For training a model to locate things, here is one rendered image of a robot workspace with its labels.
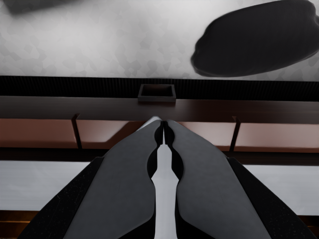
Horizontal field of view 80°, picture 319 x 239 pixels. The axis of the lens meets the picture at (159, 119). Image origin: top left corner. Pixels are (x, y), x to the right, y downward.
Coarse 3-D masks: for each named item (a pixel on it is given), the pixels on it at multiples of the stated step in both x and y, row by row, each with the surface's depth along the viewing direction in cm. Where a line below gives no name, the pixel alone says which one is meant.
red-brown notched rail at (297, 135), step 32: (0, 96) 26; (32, 96) 26; (0, 128) 21; (32, 128) 21; (64, 128) 21; (96, 128) 21; (128, 128) 21; (192, 128) 21; (224, 128) 21; (256, 128) 21; (288, 128) 21
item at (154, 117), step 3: (153, 117) 18; (156, 117) 18; (150, 120) 19; (153, 120) 19; (162, 120) 19; (144, 123) 19; (147, 123) 19; (141, 126) 19; (144, 126) 19; (138, 129) 19
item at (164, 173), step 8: (160, 152) 21; (168, 152) 21; (160, 160) 21; (168, 160) 21; (160, 168) 22; (168, 168) 22; (152, 176) 22; (160, 176) 22; (168, 176) 22; (176, 176) 22
